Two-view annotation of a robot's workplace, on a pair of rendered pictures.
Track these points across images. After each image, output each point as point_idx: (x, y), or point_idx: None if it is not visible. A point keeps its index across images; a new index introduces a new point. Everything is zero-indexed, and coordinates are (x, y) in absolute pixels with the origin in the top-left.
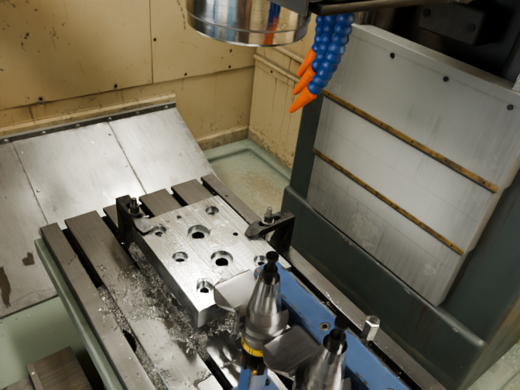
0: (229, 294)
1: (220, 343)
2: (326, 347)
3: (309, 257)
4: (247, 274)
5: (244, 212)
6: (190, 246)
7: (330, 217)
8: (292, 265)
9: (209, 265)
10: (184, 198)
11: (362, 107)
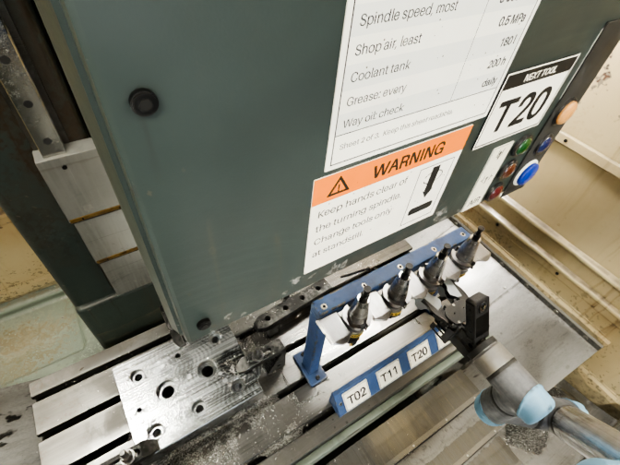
0: (339, 334)
1: (267, 385)
2: (408, 280)
3: (147, 315)
4: (321, 322)
5: (115, 352)
6: (186, 397)
7: (149, 280)
8: None
9: (213, 380)
10: (69, 417)
11: None
